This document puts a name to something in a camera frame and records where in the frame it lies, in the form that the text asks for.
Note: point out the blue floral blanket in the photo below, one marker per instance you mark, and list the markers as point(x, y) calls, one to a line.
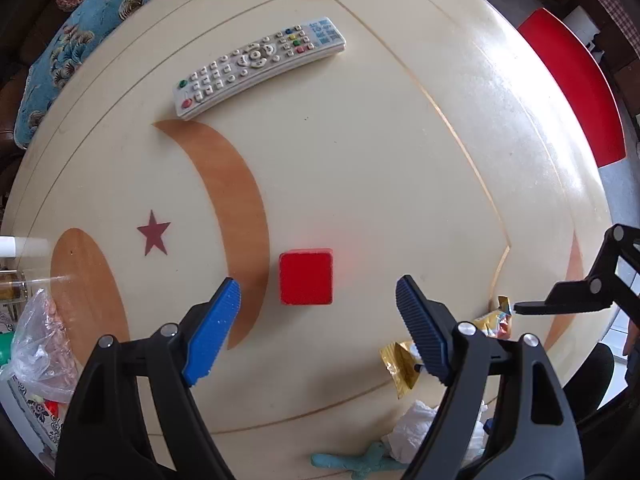
point(86, 28)

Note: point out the white paper roll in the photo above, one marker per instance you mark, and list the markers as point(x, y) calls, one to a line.
point(17, 247)

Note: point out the red cube block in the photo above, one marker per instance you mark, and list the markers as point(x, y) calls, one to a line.
point(306, 277)

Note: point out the glass jar gold lid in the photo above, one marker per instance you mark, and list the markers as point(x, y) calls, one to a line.
point(15, 288)

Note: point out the red plastic stool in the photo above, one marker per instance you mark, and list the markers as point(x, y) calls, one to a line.
point(582, 82)

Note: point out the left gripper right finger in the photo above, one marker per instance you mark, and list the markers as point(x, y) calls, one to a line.
point(429, 324)

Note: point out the gold snack wrapper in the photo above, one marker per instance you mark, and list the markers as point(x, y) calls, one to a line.
point(403, 362)

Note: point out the white remote control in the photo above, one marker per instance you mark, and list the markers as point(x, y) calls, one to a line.
point(242, 68)

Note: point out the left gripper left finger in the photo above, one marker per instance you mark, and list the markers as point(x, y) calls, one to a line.
point(205, 328)

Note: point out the clear bag of peanuts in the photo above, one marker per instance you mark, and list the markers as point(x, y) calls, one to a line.
point(41, 358)

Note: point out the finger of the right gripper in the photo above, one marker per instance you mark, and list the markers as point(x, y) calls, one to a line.
point(602, 287)

